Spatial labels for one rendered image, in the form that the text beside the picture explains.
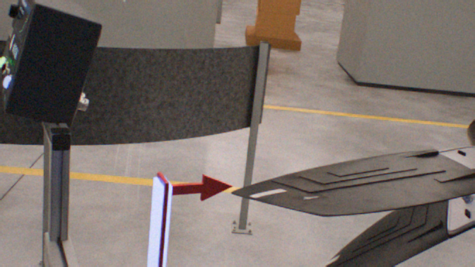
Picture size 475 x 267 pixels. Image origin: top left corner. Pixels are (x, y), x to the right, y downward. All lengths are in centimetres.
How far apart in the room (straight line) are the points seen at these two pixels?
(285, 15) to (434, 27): 256
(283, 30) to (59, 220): 779
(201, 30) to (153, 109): 249
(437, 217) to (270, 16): 799
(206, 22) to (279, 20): 391
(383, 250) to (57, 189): 54
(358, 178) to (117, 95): 189
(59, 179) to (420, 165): 63
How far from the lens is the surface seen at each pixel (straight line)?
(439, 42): 696
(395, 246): 80
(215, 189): 51
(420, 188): 57
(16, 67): 103
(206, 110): 260
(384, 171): 60
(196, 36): 490
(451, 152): 69
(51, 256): 104
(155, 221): 50
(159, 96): 245
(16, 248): 284
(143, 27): 668
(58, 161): 102
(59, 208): 107
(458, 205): 79
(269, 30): 872
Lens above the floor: 138
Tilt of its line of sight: 18 degrees down
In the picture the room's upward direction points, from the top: 7 degrees clockwise
